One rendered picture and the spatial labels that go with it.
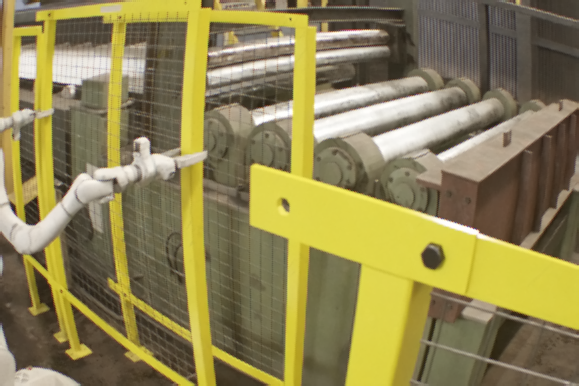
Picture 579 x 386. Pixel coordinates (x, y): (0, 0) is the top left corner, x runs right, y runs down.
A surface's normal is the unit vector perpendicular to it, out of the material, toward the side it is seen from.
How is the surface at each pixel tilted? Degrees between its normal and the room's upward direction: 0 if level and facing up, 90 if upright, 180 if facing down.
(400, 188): 90
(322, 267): 90
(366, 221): 90
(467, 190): 90
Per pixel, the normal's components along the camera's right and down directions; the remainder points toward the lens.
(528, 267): -0.62, 0.26
